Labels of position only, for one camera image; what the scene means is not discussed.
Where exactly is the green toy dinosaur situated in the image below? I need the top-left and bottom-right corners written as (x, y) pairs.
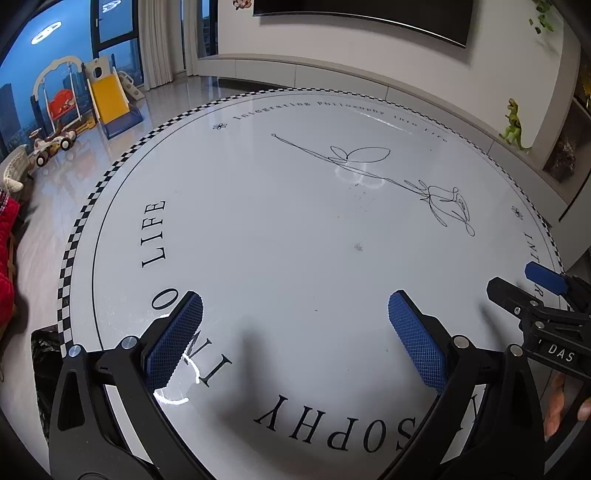
top-left (499, 98), bottom-right (532, 153)

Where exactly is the toy ride-on car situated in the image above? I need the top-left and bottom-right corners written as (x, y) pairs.
top-left (29, 128), bottom-right (77, 167)

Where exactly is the white curtain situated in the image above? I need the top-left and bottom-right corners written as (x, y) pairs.
top-left (137, 0), bottom-right (173, 90)

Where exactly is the person's right hand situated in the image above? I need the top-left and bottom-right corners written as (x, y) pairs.
top-left (542, 373), bottom-right (567, 441)

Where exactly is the white children swing set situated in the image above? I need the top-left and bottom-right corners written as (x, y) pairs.
top-left (30, 55), bottom-right (96, 139)

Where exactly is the black trash bag bin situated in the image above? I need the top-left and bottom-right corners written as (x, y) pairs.
top-left (31, 325), bottom-right (62, 441)

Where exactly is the wall mounted black television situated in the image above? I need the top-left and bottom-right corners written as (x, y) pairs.
top-left (253, 0), bottom-right (474, 47)

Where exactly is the yellow children slide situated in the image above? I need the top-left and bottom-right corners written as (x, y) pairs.
top-left (83, 56), bottom-right (143, 139)

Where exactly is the red patterned table blanket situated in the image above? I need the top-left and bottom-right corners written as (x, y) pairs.
top-left (0, 190), bottom-right (20, 326)

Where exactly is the cartoon wall sticker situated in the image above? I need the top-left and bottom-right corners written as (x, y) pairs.
top-left (232, 0), bottom-right (253, 10)

